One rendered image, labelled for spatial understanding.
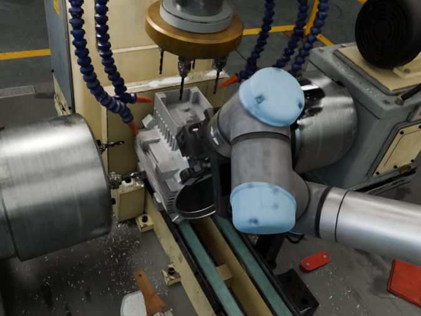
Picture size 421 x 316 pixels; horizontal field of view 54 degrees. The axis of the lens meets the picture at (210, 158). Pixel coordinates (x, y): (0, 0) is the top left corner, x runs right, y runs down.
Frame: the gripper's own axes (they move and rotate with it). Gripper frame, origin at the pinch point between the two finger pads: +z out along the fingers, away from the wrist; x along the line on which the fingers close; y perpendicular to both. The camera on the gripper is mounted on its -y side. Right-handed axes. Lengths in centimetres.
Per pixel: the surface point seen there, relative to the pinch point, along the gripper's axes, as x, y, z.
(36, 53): -9, 154, 213
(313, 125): -32.0, 4.5, -1.5
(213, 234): -9.1, -10.4, 19.0
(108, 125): 8.6, 18.9, 12.6
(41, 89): 6, 83, 124
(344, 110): -41.9, 5.9, -2.0
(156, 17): 1.2, 27.7, -12.9
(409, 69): -64, 11, -6
